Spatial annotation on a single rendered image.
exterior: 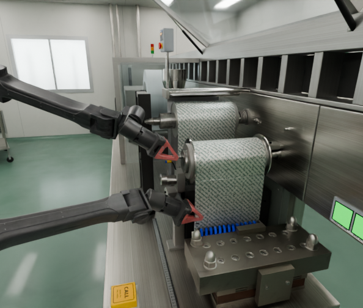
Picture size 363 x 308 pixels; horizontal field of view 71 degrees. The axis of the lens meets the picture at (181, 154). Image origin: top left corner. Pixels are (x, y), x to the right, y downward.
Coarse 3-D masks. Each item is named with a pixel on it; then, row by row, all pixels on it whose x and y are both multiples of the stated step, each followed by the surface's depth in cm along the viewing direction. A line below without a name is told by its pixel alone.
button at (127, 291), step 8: (112, 288) 74; (120, 288) 74; (128, 288) 74; (112, 296) 72; (120, 296) 72; (128, 296) 72; (112, 304) 69; (120, 304) 69; (128, 304) 70; (136, 304) 71
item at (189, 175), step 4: (260, 140) 85; (184, 144) 83; (188, 144) 80; (264, 144) 83; (184, 148) 83; (188, 148) 78; (188, 152) 78; (192, 156) 77; (192, 160) 77; (192, 164) 77; (192, 168) 77; (188, 172) 80; (192, 172) 78; (188, 176) 80
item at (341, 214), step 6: (336, 204) 65; (336, 210) 65; (342, 210) 64; (348, 210) 62; (336, 216) 66; (342, 216) 64; (348, 216) 62; (342, 222) 64; (348, 222) 62; (348, 228) 62
